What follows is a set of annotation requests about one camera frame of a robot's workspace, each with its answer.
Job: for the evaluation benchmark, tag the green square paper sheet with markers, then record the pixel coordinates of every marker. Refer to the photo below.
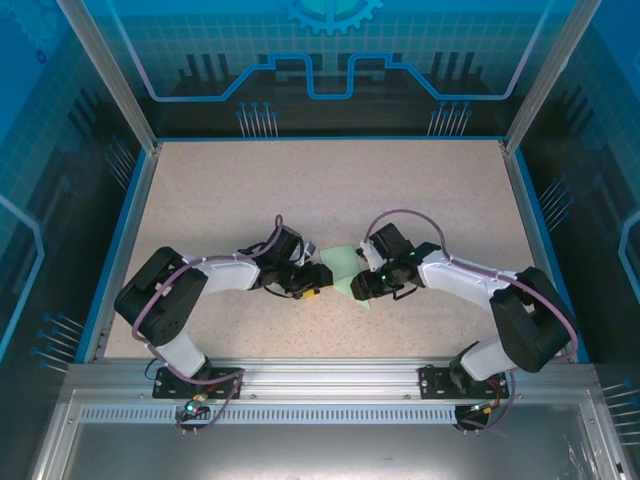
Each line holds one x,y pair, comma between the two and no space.
342,270

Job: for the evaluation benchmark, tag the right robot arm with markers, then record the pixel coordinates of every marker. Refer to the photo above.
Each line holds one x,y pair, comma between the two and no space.
535,320

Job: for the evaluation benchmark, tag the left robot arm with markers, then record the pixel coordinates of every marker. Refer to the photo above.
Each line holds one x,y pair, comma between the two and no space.
160,300

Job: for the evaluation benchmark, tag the sheet metal panel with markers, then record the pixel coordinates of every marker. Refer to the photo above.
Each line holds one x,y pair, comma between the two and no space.
320,450

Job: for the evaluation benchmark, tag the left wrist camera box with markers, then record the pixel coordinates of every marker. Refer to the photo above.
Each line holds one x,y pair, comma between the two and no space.
307,252

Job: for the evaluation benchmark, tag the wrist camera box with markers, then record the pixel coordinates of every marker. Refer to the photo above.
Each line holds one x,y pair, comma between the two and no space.
372,257
307,252

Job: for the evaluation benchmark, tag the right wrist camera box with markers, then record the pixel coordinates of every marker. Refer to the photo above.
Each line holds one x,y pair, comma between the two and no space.
372,257

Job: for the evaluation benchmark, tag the aluminium mounting rail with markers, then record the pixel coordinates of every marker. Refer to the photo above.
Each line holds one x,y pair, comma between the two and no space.
325,375

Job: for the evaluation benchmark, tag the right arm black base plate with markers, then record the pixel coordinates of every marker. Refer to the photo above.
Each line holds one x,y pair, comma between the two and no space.
435,382

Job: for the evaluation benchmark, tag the left aluminium side rail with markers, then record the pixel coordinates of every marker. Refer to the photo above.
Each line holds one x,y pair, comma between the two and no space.
126,250

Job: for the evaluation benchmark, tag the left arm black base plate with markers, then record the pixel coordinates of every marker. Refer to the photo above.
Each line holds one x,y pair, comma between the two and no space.
170,387

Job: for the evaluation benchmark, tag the right aluminium frame post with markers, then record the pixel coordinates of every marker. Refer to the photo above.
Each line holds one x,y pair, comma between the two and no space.
550,80

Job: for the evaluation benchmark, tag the aluminium frame post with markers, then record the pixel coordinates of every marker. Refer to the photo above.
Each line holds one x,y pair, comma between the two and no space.
107,75
550,80

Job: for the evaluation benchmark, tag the left aluminium frame post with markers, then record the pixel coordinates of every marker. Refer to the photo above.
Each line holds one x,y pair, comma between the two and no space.
107,75

